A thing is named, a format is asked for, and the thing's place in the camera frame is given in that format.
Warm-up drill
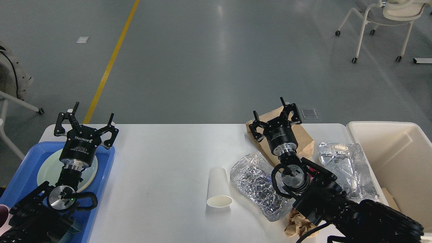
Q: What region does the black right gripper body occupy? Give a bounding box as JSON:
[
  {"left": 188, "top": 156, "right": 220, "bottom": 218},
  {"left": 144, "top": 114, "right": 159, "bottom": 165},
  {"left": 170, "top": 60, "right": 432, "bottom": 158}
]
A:
[{"left": 264, "top": 118, "right": 298, "bottom": 156}]

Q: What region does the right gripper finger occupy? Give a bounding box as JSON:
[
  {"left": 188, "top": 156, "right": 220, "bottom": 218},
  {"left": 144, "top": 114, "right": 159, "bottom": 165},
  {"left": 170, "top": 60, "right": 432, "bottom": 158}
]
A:
[
  {"left": 279, "top": 97, "right": 302, "bottom": 126},
  {"left": 249, "top": 110, "right": 268, "bottom": 142}
]

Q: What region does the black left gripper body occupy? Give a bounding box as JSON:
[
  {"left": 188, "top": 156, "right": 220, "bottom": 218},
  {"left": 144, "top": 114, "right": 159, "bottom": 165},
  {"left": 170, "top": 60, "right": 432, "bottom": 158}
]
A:
[{"left": 59, "top": 126, "right": 102, "bottom": 168}]

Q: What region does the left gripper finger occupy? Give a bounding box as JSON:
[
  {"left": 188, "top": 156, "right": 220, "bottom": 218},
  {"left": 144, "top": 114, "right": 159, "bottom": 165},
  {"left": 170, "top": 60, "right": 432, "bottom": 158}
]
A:
[
  {"left": 54, "top": 101, "right": 83, "bottom": 137},
  {"left": 97, "top": 113, "right": 119, "bottom": 150}
]

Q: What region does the brown paper bag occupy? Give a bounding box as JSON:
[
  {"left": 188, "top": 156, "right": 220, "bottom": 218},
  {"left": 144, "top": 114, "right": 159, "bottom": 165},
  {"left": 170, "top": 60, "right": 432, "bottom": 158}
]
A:
[{"left": 246, "top": 106, "right": 315, "bottom": 167}]

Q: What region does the light green plate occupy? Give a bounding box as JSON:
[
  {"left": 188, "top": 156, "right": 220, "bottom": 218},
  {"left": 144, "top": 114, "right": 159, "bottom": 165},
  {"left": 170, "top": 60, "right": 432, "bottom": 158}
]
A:
[{"left": 37, "top": 149, "right": 98, "bottom": 193}]

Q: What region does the teal mug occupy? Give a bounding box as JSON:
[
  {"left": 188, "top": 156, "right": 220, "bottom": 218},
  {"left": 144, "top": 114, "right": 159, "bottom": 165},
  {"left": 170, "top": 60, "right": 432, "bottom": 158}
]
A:
[{"left": 64, "top": 220, "right": 82, "bottom": 238}]

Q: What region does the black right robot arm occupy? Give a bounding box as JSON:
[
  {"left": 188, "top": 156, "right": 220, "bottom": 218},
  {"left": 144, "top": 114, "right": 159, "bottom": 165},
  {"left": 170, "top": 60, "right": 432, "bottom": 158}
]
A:
[{"left": 248, "top": 98, "right": 424, "bottom": 243}]

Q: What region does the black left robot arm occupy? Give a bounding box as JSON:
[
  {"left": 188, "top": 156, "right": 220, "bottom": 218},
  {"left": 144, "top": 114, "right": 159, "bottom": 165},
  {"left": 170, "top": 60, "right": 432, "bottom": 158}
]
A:
[{"left": 1, "top": 102, "right": 119, "bottom": 243}]

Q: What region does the crumpled foil bag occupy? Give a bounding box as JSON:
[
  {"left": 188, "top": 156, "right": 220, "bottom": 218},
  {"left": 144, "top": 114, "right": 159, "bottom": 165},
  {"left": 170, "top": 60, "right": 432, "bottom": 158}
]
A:
[{"left": 230, "top": 151, "right": 294, "bottom": 222}]

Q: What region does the flat foil tray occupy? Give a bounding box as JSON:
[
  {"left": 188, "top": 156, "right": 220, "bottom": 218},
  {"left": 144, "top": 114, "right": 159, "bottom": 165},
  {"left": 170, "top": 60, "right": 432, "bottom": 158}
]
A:
[{"left": 318, "top": 142, "right": 379, "bottom": 203}]

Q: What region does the white paper cup lying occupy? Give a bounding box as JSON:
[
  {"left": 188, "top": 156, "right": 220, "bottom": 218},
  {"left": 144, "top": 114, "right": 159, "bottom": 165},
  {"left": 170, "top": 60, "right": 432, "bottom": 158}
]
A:
[{"left": 206, "top": 167, "right": 233, "bottom": 208}]

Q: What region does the crumpled brown paper ball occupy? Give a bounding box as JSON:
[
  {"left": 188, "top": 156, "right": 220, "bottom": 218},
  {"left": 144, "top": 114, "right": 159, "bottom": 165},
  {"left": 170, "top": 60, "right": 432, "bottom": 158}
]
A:
[{"left": 285, "top": 209, "right": 317, "bottom": 237}]

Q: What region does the pink cup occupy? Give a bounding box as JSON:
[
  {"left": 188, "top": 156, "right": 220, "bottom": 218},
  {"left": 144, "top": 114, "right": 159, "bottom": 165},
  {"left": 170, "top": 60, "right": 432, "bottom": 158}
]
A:
[{"left": 0, "top": 204, "right": 12, "bottom": 236}]

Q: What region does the white plastic bin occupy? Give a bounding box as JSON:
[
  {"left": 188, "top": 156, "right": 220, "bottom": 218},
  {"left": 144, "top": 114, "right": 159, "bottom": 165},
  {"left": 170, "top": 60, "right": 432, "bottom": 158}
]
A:
[{"left": 347, "top": 121, "right": 432, "bottom": 233}]

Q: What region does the cardboard piece in bin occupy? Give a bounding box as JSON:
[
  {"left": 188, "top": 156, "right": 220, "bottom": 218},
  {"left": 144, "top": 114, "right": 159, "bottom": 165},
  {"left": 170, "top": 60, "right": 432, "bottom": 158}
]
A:
[{"left": 381, "top": 188, "right": 401, "bottom": 212}]

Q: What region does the white bar on floor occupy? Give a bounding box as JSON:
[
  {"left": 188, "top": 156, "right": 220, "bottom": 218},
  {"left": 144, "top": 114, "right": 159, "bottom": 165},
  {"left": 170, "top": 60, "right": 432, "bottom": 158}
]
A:
[{"left": 412, "top": 57, "right": 432, "bottom": 64}]

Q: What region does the white chair on wheels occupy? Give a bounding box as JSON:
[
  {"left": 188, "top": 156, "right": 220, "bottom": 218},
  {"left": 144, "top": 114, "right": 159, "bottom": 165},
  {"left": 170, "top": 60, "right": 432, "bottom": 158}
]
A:
[{"left": 335, "top": 0, "right": 431, "bottom": 63}]

